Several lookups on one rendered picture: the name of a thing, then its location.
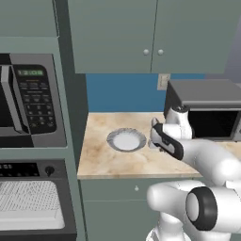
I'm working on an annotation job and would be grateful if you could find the grey-green wall cupboard door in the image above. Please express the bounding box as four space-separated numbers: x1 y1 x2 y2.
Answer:
151 0 241 75
67 0 158 75

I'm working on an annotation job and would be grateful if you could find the grey-green cupboard door above microwave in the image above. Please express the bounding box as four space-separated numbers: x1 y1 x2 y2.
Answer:
0 0 59 39

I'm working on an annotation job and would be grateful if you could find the grey-green drawer front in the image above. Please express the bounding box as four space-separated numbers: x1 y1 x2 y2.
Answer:
79 177 205 202

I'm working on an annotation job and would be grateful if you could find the grey rimmed white plate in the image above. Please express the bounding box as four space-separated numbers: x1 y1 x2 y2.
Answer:
105 127 148 153

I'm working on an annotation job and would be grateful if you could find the black built-in microwave oven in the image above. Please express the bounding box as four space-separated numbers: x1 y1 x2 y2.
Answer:
0 53 68 149

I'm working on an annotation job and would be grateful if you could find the beige wall socket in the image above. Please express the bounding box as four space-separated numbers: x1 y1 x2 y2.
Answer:
156 72 171 91

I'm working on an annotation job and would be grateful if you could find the grey countertop microwave oven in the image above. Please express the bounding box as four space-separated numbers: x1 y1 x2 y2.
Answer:
163 78 241 142

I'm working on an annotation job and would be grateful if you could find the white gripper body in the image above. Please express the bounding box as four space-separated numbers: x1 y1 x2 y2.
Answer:
165 105 195 141

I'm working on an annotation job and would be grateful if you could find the grey microwave door handle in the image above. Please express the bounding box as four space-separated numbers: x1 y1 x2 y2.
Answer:
0 64 24 135

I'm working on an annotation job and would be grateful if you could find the black oven knob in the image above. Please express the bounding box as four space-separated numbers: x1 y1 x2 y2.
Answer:
44 165 56 177

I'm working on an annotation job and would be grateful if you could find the grey-green base cupboard door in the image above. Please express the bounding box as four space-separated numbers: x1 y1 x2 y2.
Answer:
81 200 165 241

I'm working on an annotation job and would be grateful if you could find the grey-green tall oven cabinet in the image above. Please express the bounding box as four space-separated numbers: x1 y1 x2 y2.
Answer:
0 0 89 241

